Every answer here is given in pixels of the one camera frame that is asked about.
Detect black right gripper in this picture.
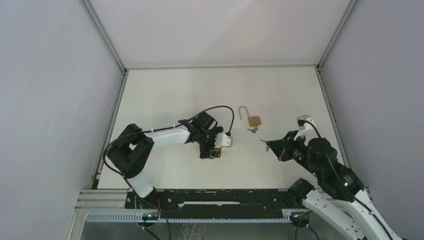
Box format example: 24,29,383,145
267,129,322,178

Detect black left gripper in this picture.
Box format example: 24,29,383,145
197,127,224,159

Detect silver key bunch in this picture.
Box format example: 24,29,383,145
248,125,259,134
260,139,270,152

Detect short shackle brass padlock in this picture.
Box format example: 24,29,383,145
209,147,222,159

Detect long shackle brass padlock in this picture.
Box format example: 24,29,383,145
237,105,262,127

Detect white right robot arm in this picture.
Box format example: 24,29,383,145
266,130,400,240

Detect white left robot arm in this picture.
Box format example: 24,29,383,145
102,112,233,209

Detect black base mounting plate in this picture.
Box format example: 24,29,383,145
124,188,307,221

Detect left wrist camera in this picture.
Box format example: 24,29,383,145
214,132,233,148

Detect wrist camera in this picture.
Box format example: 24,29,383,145
214,132,233,148
294,115,316,140

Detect black right camera cable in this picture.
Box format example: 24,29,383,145
297,119,395,240

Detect black camera cable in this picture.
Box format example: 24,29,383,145
102,105,235,190
297,119,395,240

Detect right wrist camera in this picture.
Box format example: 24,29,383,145
294,115,316,140

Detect black left camera cable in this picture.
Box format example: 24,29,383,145
102,105,235,190

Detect aluminium frame rails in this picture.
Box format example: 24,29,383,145
75,189,128,211

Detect white slotted cable duct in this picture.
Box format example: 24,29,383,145
86,211,292,223

